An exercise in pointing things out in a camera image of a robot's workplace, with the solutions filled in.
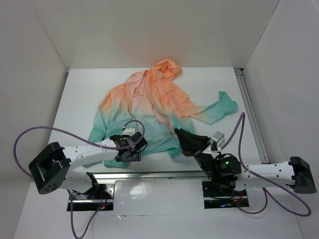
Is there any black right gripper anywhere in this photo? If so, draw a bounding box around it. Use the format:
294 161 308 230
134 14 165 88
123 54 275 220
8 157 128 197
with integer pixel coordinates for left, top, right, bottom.
174 126 219 179

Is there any orange and teal jacket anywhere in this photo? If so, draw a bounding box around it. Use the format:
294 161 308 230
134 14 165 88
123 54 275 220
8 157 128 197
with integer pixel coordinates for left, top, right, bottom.
88 59 238 158

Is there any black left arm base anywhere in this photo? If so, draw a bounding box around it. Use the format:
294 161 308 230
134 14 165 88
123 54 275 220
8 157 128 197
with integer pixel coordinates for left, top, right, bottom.
70 179 115 212

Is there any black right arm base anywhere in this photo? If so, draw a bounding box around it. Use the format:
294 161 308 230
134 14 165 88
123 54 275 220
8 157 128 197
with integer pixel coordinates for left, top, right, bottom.
202 181 250 209

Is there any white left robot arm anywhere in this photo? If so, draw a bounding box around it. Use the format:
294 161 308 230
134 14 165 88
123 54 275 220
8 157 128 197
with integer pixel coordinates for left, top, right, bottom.
28 132 148 199

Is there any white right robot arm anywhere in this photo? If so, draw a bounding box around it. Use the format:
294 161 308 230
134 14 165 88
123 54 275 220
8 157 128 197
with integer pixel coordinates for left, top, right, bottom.
174 129 317 195

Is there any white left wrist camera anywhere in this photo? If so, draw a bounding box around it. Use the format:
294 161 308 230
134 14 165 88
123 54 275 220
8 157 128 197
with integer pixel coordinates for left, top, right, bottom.
122 126 136 136

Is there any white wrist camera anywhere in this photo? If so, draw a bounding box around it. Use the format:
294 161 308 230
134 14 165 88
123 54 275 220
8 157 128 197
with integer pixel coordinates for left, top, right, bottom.
210 131 225 151
122 126 136 136

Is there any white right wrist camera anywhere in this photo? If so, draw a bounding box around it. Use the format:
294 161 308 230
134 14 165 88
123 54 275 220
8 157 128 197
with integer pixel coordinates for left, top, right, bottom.
210 131 225 151

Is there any aluminium rail front table edge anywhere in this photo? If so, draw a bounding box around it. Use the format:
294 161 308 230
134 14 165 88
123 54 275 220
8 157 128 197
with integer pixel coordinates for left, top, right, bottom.
93 171 207 180

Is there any aluminium rail table edge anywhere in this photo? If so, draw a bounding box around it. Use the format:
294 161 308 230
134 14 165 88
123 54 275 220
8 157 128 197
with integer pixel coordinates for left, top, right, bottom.
93 171 207 180
234 68 271 164

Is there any aluminium rail right table edge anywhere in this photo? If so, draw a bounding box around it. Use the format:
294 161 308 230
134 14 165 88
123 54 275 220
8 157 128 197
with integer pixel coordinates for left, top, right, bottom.
234 68 271 164

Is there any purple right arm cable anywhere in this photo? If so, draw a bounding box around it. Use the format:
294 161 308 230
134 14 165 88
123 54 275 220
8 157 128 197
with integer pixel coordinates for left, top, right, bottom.
220 112 312 217

